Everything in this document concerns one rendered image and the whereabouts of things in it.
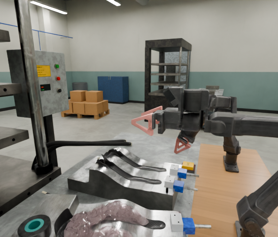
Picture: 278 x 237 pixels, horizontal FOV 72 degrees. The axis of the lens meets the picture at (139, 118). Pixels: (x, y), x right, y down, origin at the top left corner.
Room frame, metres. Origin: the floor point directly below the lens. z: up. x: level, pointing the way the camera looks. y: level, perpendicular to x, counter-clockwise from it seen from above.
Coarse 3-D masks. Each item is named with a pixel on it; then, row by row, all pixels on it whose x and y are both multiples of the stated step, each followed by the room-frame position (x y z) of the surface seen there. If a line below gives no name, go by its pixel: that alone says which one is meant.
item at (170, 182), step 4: (168, 176) 0.73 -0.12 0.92; (172, 176) 0.73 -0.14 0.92; (168, 180) 0.70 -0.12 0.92; (172, 180) 0.70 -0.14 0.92; (176, 180) 0.72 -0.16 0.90; (164, 184) 0.69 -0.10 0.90; (168, 184) 0.69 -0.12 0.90; (172, 184) 0.68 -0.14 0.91; (176, 184) 0.69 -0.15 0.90; (180, 184) 0.69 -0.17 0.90; (184, 184) 0.71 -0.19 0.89; (172, 188) 0.68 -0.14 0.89; (176, 188) 0.68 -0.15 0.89; (180, 188) 0.68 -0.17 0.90; (184, 188) 0.69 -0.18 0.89; (188, 188) 0.68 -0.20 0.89; (192, 188) 0.68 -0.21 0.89; (180, 192) 0.68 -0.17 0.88
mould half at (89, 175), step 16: (96, 160) 0.99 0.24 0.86; (112, 160) 0.85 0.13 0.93; (144, 160) 0.94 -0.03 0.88; (80, 176) 0.82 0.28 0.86; (96, 176) 0.75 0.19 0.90; (112, 176) 0.74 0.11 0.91; (144, 176) 0.78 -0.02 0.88; (160, 176) 0.77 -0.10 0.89; (176, 176) 0.77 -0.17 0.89; (96, 192) 0.75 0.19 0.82; (112, 192) 0.73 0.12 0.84; (128, 192) 0.70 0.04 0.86; (144, 192) 0.68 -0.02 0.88; (160, 192) 0.66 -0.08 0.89; (176, 192) 0.73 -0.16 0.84; (160, 208) 0.65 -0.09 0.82
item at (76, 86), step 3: (72, 84) 7.47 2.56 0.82; (75, 84) 7.36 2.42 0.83; (78, 84) 7.34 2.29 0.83; (81, 84) 7.38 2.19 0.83; (84, 84) 7.45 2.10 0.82; (75, 87) 7.36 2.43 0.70; (78, 87) 7.34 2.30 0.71; (81, 87) 7.37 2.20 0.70; (84, 87) 7.44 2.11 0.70; (87, 87) 7.66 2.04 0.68; (72, 90) 7.53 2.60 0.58; (87, 90) 7.61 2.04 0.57
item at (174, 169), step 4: (172, 164) 0.84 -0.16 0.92; (172, 168) 0.80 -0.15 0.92; (176, 168) 0.80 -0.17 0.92; (180, 168) 0.82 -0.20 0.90; (172, 172) 0.79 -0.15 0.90; (176, 172) 0.79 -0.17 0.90; (180, 172) 0.79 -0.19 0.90; (184, 172) 0.79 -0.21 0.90; (180, 176) 0.78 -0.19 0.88; (184, 176) 0.78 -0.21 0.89; (196, 176) 0.78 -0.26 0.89
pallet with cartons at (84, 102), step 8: (72, 96) 5.69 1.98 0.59; (80, 96) 5.60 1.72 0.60; (88, 96) 5.58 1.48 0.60; (96, 96) 5.50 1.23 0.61; (72, 104) 5.50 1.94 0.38; (80, 104) 5.39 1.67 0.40; (88, 104) 5.31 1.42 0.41; (96, 104) 5.25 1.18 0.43; (104, 104) 5.70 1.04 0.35; (64, 112) 5.51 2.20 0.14; (72, 112) 5.47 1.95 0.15; (80, 112) 5.39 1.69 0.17; (88, 112) 5.32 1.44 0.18; (96, 112) 5.25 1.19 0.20
